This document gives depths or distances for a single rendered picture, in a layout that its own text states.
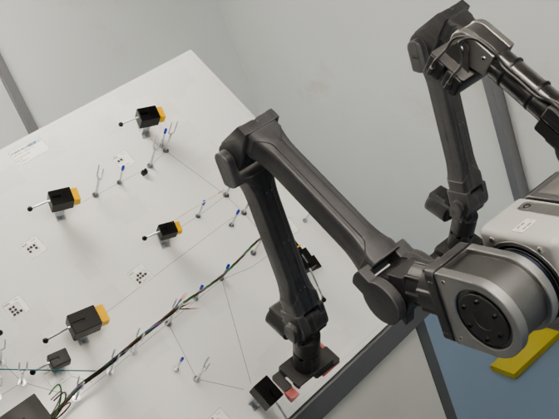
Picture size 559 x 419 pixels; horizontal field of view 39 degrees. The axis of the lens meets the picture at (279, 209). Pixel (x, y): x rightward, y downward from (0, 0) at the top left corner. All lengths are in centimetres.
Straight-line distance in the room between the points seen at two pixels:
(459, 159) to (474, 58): 55
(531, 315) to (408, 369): 133
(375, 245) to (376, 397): 110
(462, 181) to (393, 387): 78
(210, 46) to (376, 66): 112
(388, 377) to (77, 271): 91
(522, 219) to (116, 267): 121
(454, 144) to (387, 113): 185
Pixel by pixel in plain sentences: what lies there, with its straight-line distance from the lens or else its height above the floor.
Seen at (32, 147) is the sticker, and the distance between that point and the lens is 223.
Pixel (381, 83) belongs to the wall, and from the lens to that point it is 352.
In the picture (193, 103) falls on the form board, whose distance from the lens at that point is 239.
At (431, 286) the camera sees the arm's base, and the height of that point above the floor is 149.
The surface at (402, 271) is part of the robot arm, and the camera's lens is 119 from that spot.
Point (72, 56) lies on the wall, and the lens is 397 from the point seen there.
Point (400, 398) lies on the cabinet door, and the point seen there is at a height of 62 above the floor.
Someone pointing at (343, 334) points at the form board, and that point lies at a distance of 215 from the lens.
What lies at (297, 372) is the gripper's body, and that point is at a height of 112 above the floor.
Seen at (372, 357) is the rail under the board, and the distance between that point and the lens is 218.
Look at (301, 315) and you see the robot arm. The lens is 154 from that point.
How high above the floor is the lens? 205
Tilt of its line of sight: 22 degrees down
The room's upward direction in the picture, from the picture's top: 22 degrees counter-clockwise
